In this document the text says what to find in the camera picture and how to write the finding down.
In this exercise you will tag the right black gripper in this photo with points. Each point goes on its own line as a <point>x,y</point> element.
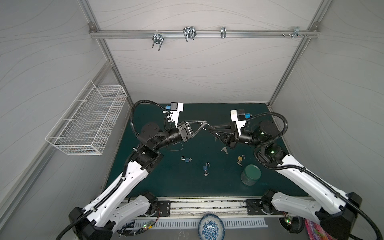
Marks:
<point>231,138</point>

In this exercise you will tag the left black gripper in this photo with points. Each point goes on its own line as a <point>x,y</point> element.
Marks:
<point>182,133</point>

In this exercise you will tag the silver keys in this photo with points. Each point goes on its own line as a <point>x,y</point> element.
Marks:
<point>224,149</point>

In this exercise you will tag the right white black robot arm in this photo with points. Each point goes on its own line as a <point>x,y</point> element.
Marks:
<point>333,209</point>

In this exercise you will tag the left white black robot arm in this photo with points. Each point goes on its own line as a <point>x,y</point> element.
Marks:
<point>138,165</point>

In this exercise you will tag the black padlock with keys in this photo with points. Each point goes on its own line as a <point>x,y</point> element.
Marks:
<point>209,128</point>

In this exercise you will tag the brass padlock with keys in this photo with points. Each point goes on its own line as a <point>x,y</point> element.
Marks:
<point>240,159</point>

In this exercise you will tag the green table mat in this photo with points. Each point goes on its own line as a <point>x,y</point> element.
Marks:
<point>175,178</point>

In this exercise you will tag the blue padlock with keys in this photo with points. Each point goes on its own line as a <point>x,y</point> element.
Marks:
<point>206,169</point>

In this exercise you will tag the blue padlock left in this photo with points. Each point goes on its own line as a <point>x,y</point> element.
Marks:
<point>186,160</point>

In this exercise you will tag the green lidded jar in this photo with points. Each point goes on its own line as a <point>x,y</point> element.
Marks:
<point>250,175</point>

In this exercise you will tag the metal U-bolt clamp middle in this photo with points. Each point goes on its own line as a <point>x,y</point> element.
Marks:
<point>189,33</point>

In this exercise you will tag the metal u-bolt clamp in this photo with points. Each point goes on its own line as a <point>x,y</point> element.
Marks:
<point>158,39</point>
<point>189,33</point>

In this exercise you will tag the blue white patterned plate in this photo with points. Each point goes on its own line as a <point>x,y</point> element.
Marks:
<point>211,227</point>

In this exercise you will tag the metal U-bolt clamp left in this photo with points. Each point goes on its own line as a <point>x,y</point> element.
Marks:
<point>158,39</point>

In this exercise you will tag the metal bolt clamp right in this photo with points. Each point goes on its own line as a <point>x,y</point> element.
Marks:
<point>296,33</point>

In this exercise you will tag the pink Fox's candy bag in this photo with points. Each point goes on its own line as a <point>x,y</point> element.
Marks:
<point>316,232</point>

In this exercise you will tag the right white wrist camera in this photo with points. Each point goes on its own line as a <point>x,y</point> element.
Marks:
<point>240,117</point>

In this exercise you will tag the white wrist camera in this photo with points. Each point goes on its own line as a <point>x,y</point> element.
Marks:
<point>172,112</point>
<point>240,117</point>

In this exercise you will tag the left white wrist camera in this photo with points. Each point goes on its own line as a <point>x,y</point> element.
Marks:
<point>172,112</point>

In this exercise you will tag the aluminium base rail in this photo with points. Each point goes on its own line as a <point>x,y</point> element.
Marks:
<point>207,207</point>

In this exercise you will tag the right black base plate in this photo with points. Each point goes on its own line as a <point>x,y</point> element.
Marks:
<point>259,207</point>

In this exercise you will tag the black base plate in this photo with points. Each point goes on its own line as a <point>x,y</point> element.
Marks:
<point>159,209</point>
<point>259,207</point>

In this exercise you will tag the aluminium crossbar rail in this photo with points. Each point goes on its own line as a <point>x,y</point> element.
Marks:
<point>201,34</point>

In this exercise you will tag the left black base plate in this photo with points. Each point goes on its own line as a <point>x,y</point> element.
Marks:
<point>159,209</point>

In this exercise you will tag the small metal bracket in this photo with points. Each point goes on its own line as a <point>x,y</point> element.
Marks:
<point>223,32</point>

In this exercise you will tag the white vented cable duct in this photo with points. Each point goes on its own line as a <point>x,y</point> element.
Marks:
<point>229,223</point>

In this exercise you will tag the white wire basket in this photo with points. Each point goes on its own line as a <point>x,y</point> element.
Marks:
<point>85,127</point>

